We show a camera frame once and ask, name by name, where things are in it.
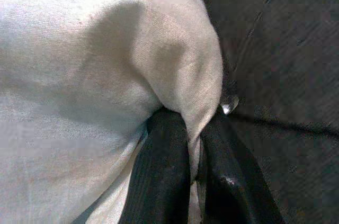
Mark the dark tufted headboard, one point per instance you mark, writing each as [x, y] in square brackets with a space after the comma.
[291, 49]

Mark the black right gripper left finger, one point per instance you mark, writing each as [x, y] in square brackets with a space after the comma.
[159, 168]

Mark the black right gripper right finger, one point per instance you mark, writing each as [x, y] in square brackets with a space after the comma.
[233, 181]

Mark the white pillow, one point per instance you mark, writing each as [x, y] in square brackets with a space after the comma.
[79, 75]

